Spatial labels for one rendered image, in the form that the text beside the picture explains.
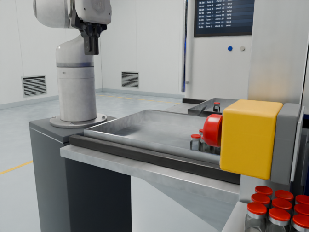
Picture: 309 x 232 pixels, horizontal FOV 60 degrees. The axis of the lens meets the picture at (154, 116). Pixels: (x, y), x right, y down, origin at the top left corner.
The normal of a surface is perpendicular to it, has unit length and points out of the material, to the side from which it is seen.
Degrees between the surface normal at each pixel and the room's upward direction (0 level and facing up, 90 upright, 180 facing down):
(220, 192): 90
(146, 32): 90
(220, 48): 90
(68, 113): 90
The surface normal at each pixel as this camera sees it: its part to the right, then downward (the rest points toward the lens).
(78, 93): 0.37, 0.21
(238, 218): 0.00, -0.97
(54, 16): 0.27, 0.69
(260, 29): -0.51, 0.20
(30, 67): 0.86, 0.11
